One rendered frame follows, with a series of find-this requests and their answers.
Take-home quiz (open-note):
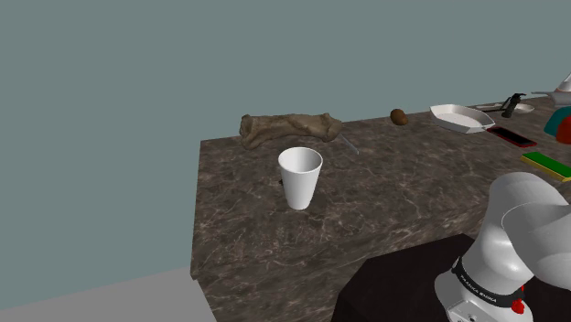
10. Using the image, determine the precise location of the white paper cup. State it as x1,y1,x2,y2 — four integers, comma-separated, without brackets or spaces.
277,146,324,211

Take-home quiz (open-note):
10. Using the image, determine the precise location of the grey knife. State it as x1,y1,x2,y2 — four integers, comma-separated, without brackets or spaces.
340,134,361,156

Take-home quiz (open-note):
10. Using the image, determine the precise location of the dark robot stand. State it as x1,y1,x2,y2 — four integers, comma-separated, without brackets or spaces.
330,232,571,322

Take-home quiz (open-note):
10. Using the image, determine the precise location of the white oval dish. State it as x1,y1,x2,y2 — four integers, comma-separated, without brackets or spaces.
429,103,496,134

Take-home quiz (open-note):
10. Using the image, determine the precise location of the red and black phone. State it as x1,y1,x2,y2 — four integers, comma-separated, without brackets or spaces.
486,125,538,149

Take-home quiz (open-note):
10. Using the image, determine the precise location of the black spray bottle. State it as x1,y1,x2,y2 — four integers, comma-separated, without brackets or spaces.
501,92,527,119

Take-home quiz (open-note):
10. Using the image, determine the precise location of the green and yellow book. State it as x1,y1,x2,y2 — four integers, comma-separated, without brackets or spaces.
520,151,571,183

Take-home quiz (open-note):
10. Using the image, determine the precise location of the teal and red round object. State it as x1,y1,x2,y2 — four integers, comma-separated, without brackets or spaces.
543,105,571,145

